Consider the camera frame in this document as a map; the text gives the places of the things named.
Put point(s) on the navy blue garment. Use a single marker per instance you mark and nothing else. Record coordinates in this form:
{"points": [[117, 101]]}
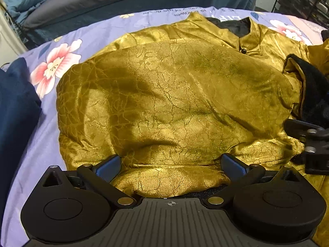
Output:
{"points": [[20, 112]]}

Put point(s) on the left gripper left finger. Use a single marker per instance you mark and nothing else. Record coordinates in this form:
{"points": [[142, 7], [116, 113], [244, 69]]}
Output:
{"points": [[98, 178]]}

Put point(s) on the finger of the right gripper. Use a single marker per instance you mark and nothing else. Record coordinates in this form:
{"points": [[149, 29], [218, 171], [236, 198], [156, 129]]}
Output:
{"points": [[296, 128]]}

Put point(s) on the golden silk jacket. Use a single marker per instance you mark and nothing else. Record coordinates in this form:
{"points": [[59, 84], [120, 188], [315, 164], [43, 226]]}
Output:
{"points": [[170, 100]]}

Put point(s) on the black wire rack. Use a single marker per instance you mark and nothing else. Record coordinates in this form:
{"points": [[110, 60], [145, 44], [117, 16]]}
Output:
{"points": [[312, 10]]}

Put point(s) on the purple floral bed sheet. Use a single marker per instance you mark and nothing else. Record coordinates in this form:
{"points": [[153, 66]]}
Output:
{"points": [[48, 64]]}

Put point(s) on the black garment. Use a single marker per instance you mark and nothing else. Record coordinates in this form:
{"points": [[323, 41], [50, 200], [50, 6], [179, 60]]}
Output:
{"points": [[313, 75]]}

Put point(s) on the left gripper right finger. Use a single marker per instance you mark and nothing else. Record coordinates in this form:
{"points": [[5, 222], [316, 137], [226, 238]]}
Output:
{"points": [[240, 174]]}

